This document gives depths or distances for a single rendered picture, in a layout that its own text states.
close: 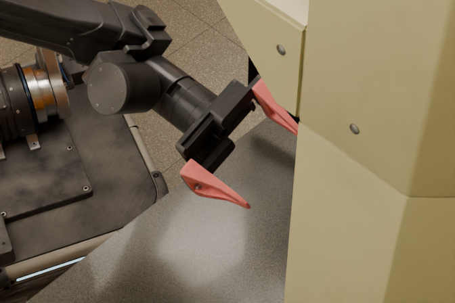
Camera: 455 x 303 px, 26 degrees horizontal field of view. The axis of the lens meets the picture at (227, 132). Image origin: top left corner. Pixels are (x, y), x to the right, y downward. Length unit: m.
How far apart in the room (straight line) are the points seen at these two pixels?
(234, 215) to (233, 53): 1.57
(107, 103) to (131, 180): 1.19
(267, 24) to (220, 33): 2.16
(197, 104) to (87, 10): 0.16
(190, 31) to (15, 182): 0.89
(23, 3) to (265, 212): 0.45
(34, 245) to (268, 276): 0.99
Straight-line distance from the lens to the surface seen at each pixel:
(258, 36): 0.77
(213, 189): 1.06
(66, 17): 1.10
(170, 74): 1.12
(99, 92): 1.08
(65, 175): 2.25
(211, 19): 2.96
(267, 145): 1.39
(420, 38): 0.65
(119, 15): 1.14
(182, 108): 1.09
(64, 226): 2.19
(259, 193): 1.34
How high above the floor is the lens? 2.00
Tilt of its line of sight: 49 degrees down
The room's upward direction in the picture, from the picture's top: straight up
